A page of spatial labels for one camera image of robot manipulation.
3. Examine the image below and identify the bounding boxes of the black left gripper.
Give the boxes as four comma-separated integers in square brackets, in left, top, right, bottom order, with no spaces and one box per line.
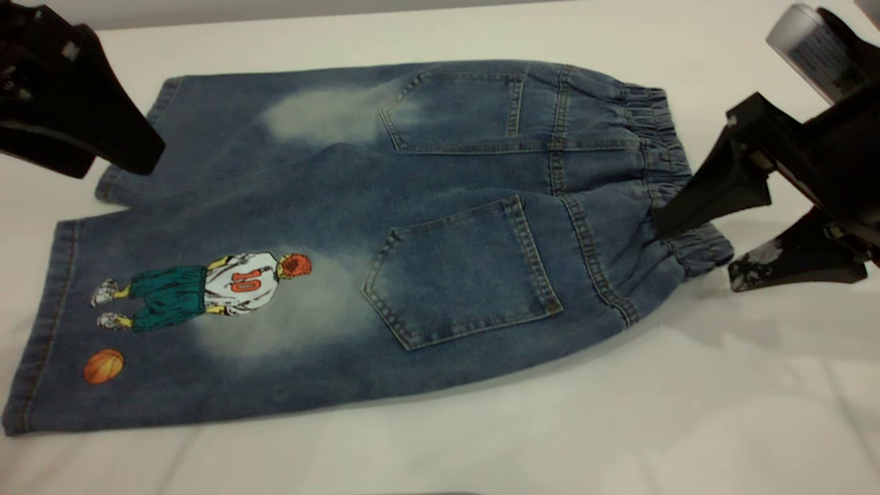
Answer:
[0,5,166,178]

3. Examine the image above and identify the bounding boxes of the blue denim shorts basketball print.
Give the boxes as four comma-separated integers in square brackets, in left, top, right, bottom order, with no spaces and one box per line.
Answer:
[2,60,735,437]

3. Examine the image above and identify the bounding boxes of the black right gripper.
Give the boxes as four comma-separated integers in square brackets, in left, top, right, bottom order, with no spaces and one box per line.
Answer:
[652,82,880,292]

